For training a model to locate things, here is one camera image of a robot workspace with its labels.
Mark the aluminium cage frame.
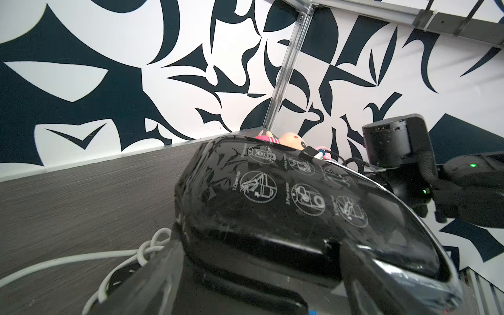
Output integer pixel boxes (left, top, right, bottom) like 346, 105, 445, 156
274, 7, 503, 135

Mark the black power cable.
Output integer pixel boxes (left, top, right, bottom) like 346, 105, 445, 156
105, 261, 146, 296

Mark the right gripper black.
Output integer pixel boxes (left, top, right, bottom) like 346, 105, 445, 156
362, 114, 437, 218

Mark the white power cable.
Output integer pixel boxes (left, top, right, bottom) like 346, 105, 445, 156
0, 227, 173, 315

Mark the pink plush doll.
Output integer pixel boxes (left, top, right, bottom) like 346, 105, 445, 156
255, 131, 332, 160

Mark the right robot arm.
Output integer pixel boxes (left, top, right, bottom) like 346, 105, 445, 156
362, 114, 503, 228

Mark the black coffee machine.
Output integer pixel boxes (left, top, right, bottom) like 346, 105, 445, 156
83, 135, 463, 314

